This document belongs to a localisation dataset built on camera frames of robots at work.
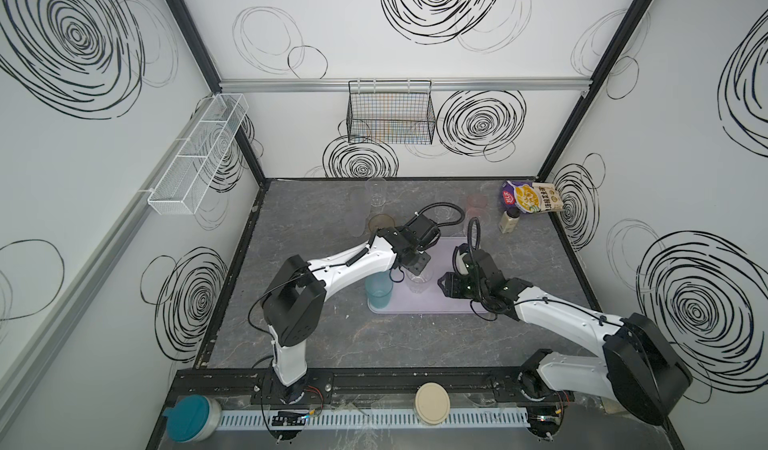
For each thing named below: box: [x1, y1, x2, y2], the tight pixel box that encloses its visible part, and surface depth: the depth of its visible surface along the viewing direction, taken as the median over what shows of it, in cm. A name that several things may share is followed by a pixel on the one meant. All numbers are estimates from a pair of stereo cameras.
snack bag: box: [501, 180, 565, 213], surface depth 114 cm
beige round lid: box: [415, 382, 451, 425], surface depth 68 cm
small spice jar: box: [498, 207, 521, 234], surface depth 102 cm
